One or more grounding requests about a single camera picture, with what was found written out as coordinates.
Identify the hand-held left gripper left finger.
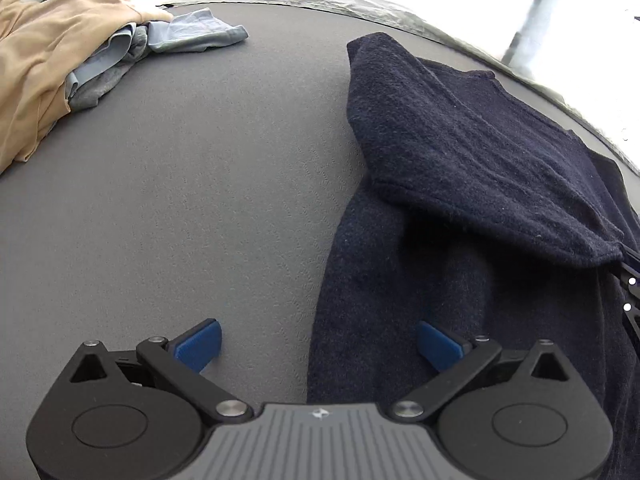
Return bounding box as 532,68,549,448
62,318,254,423

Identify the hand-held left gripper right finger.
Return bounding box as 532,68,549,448
391,320,581,422

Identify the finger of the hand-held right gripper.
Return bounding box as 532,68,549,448
607,245,640,342

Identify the dark navy knit sweater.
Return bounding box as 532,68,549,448
306,32,640,480

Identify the grey garment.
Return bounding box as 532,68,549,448
65,25,152,112

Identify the light blue garment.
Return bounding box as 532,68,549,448
148,7,250,55

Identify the beige garment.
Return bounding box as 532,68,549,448
0,0,173,176

